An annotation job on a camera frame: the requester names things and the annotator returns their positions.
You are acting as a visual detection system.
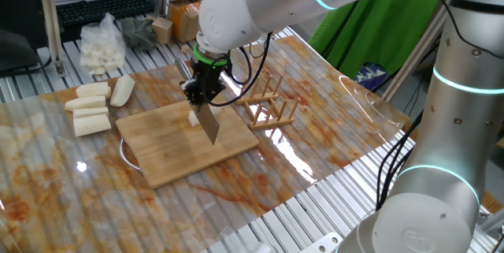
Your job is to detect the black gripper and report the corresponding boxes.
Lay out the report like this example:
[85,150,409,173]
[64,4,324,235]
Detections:
[180,58,228,107]

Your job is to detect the steel cleaver knife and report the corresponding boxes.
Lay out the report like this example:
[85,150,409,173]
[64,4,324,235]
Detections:
[174,58,221,146]

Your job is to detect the tapered white radish piece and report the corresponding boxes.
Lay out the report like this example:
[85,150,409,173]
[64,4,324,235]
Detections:
[187,105,226,128]

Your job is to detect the plastic bag of radish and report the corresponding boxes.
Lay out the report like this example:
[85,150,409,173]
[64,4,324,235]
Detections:
[80,12,127,76]

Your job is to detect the wooden cutting board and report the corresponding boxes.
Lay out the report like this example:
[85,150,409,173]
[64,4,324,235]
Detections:
[115,93,260,190]

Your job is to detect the wooden peg rack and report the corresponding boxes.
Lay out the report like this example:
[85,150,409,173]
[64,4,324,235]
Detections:
[235,73,300,131]

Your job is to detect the taped cardboard box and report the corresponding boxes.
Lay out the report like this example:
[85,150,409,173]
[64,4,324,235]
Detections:
[167,0,204,43]

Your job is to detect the small cardboard cube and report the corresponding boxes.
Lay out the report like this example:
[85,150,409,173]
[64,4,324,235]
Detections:
[151,17,174,45]

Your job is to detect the grey green cloth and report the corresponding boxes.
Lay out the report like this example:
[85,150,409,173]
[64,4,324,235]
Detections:
[120,17,158,52]

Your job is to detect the black computer keyboard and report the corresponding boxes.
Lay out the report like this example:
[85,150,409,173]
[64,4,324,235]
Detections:
[55,0,157,28]

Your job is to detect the blue patterned bag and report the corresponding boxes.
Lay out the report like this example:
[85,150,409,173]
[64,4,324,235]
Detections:
[353,62,389,92]

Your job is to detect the marble pattern plastic mat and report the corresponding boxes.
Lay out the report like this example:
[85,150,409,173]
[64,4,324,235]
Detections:
[0,35,410,253]

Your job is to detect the green fabric backdrop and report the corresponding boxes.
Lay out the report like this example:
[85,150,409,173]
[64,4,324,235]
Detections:
[309,0,454,80]

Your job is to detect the black computer monitor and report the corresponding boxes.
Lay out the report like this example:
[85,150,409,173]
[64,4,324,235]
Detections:
[0,0,50,75]

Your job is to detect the black camera cable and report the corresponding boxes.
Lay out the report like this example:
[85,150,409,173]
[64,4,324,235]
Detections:
[226,46,254,87]

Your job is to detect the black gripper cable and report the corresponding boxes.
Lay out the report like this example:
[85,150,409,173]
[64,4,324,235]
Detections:
[208,32,275,108]

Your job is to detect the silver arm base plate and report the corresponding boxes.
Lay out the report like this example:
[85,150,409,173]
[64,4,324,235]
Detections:
[298,232,343,253]

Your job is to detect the black arm base cable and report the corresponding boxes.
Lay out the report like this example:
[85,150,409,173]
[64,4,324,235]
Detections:
[376,110,424,211]

